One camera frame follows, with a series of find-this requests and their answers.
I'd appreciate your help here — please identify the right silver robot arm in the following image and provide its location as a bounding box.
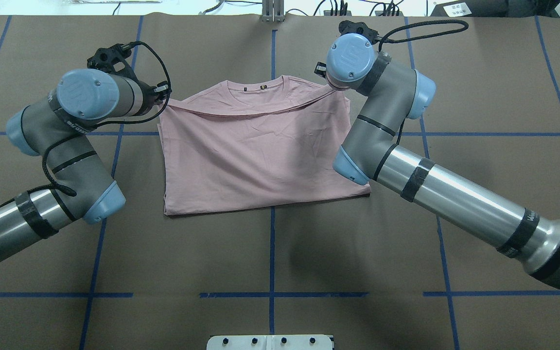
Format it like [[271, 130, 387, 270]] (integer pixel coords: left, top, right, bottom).
[[325, 34, 560, 290]]

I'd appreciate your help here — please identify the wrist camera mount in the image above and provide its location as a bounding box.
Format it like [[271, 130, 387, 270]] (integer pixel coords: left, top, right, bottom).
[[338, 20, 380, 44], [87, 42, 137, 80]]

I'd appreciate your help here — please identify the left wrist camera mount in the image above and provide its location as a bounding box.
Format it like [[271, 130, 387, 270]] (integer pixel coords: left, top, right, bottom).
[[87, 42, 137, 80]]

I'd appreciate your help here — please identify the pink Snoopy t-shirt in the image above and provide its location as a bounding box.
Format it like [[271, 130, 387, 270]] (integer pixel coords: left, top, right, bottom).
[[157, 75, 370, 216]]

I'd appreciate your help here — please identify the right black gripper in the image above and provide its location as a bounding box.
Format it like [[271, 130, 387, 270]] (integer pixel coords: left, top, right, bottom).
[[314, 62, 346, 91]]

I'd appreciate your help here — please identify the aluminium frame post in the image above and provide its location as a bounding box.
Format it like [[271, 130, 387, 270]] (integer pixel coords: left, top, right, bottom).
[[260, 0, 286, 23]]

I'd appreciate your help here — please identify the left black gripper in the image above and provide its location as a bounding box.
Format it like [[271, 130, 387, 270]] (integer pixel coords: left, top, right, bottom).
[[139, 83, 171, 116]]

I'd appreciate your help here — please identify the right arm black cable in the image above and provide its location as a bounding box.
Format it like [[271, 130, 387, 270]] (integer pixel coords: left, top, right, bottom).
[[376, 19, 469, 52]]

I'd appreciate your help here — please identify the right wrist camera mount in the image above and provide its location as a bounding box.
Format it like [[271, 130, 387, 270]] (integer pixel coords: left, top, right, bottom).
[[338, 20, 380, 44]]

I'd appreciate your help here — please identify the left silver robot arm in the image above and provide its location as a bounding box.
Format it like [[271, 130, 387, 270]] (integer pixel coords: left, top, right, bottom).
[[0, 69, 171, 262]]

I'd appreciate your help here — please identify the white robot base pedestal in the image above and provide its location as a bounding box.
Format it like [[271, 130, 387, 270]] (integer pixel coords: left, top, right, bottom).
[[206, 334, 335, 350]]

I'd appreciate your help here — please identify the black box with label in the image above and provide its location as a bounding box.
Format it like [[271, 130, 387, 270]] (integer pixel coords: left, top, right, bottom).
[[429, 0, 509, 18]]

